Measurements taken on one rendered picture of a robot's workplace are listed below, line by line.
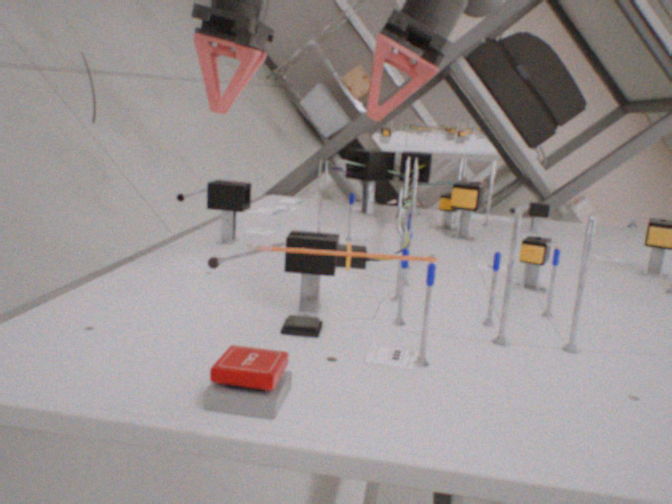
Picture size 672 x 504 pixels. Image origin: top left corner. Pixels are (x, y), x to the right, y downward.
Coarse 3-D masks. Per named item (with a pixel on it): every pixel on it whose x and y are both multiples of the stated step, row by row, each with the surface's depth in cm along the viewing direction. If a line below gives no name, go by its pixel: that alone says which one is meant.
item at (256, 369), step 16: (224, 352) 49; (240, 352) 49; (256, 352) 50; (272, 352) 50; (224, 368) 46; (240, 368) 47; (256, 368) 47; (272, 368) 47; (240, 384) 46; (256, 384) 46; (272, 384) 46
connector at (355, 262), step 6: (342, 246) 69; (354, 246) 70; (360, 246) 70; (360, 252) 68; (366, 252) 68; (336, 258) 68; (342, 258) 68; (354, 258) 68; (360, 258) 68; (366, 258) 68; (336, 264) 68; (342, 264) 68; (354, 264) 68; (360, 264) 68
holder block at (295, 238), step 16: (288, 240) 67; (304, 240) 67; (320, 240) 67; (336, 240) 67; (288, 256) 68; (304, 256) 67; (320, 256) 67; (288, 272) 68; (304, 272) 68; (320, 272) 68
